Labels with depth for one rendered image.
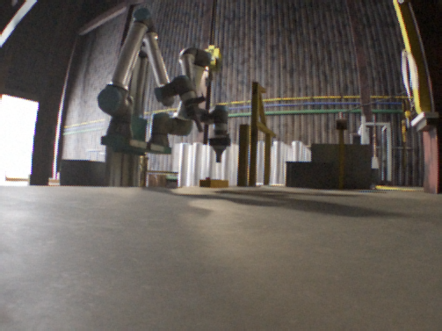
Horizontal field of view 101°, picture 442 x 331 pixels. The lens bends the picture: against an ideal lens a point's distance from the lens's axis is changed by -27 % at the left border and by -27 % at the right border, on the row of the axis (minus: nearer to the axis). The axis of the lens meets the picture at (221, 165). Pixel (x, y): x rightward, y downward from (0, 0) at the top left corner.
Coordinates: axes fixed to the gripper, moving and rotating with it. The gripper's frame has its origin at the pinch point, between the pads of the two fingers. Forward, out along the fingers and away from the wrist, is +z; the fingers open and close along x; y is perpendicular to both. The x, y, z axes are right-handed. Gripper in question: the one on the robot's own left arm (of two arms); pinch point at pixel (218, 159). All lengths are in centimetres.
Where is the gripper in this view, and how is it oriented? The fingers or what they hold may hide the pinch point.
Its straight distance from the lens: 152.4
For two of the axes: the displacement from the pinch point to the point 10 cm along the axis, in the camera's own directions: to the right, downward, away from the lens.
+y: -4.5, -0.6, -8.9
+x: 8.9, 0.2, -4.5
